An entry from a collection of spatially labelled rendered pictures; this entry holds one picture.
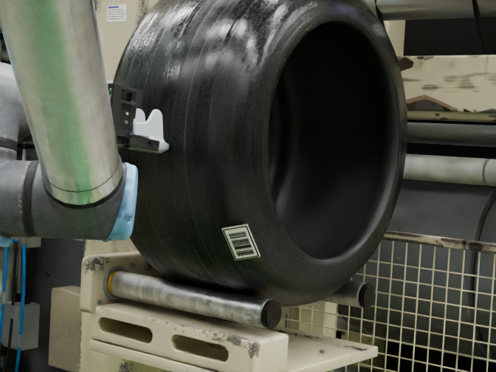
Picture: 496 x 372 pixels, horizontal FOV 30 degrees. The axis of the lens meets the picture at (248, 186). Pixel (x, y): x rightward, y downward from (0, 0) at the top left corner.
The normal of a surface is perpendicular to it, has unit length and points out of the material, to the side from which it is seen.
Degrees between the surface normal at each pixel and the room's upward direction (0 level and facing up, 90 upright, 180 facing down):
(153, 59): 67
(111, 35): 90
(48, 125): 141
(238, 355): 90
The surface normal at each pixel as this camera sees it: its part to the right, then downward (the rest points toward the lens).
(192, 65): -0.56, -0.35
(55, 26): 0.36, 0.78
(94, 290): 0.78, 0.07
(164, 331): -0.62, 0.00
